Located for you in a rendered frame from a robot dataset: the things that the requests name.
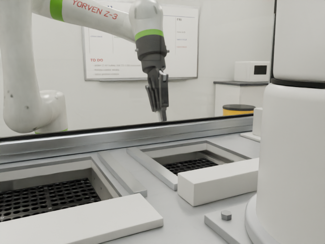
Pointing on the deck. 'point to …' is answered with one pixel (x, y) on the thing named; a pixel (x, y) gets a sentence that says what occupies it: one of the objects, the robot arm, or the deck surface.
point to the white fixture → (256, 134)
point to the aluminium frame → (118, 137)
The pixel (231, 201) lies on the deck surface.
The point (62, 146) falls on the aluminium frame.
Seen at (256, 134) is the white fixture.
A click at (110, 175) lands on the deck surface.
